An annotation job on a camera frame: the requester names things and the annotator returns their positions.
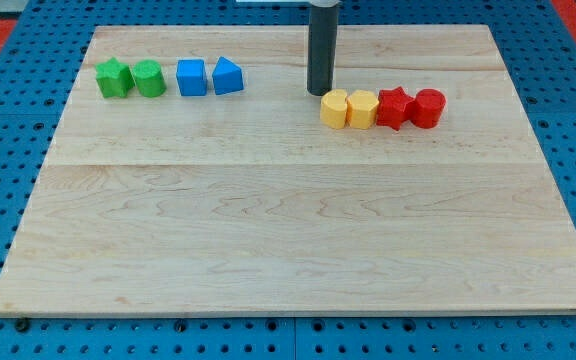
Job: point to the red star block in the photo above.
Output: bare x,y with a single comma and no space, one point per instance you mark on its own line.
395,107

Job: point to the blue triangle block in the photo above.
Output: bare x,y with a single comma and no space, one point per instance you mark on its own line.
227,77

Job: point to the green star block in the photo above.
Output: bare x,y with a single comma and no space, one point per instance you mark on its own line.
114,78

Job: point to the green cylinder block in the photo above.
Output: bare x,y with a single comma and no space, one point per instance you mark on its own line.
149,78

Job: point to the light wooden board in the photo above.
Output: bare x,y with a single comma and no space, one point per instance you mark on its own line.
246,205

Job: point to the yellow hexagon block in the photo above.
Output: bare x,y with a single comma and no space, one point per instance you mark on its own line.
362,109

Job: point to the red cylinder block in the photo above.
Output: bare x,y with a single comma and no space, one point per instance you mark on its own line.
428,107

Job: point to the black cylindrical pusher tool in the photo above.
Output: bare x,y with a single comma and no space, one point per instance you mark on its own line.
322,34

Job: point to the blue cube block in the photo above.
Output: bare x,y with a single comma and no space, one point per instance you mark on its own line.
191,77

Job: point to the yellow heart block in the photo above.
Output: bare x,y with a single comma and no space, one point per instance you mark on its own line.
333,108

